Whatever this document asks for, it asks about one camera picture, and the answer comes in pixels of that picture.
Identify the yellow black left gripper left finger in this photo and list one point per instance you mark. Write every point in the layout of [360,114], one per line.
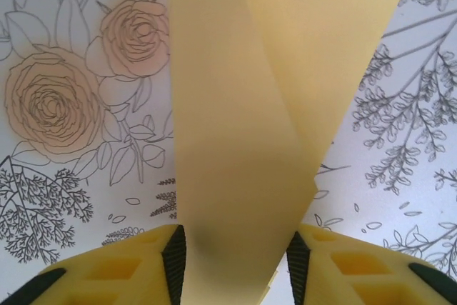
[107,273]

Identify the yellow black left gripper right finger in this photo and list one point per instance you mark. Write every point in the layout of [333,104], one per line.
[357,269]

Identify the yellow cloth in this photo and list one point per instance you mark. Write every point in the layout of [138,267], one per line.
[228,105]

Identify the floral patterned table cover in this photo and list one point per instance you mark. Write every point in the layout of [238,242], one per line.
[71,176]

